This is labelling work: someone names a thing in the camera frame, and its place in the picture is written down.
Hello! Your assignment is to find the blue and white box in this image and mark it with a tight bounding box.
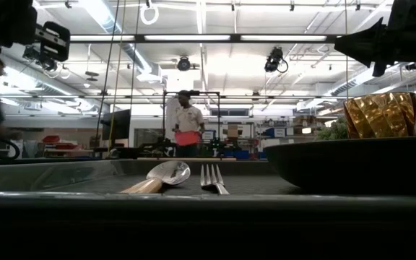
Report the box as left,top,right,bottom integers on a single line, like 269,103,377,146
265,127,287,139

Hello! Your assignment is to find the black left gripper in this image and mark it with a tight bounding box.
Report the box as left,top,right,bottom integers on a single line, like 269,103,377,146
34,20,71,62

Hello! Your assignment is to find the silver metal fork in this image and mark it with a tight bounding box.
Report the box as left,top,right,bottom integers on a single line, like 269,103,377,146
199,164,230,196

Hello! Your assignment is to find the thin hanging cable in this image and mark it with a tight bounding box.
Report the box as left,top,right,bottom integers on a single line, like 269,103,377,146
344,0,349,100

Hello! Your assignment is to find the grey serving tray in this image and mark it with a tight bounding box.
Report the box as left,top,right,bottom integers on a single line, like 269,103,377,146
0,157,416,203

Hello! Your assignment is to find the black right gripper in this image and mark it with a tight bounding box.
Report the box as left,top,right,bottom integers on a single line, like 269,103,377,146
334,17,416,77

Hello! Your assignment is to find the black overhead frame bar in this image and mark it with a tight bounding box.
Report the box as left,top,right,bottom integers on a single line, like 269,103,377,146
69,34,341,44

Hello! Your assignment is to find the white hanging ring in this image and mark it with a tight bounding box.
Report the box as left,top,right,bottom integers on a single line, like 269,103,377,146
139,3,160,25

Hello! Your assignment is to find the red flat bin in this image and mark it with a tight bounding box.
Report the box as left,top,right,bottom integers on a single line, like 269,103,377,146
174,131,202,147

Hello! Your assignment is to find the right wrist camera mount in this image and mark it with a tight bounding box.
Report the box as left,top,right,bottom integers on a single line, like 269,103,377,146
388,0,416,30

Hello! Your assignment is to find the black computer monitor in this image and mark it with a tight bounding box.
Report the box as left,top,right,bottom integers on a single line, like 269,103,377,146
101,109,132,142

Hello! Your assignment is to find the black hanging cable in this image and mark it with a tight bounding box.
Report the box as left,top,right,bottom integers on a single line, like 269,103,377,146
95,0,121,145

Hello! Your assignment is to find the round black ceiling fixture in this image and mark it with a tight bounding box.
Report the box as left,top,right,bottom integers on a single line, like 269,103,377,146
177,56,191,72

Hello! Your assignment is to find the person in white shirt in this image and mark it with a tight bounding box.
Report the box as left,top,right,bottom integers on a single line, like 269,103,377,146
173,90,206,158

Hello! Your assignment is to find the green plant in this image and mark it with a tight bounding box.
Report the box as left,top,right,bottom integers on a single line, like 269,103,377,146
314,117,349,141

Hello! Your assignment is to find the silver ventilation duct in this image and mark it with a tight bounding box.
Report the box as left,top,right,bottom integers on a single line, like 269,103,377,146
330,63,416,97

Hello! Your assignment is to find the gold faceted cup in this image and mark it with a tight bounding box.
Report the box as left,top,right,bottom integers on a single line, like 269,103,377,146
343,92,416,139

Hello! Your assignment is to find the white barrel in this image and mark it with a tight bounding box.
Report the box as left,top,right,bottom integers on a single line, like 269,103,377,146
11,139,25,159

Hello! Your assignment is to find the dark round plate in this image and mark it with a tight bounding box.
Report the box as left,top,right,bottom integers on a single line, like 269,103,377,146
263,135,416,196

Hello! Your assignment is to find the blue storage bin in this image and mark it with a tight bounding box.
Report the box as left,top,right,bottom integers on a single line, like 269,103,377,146
223,149,251,160

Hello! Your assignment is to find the wooden handled metal spoon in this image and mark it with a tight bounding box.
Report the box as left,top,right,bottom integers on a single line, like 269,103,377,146
120,160,191,195

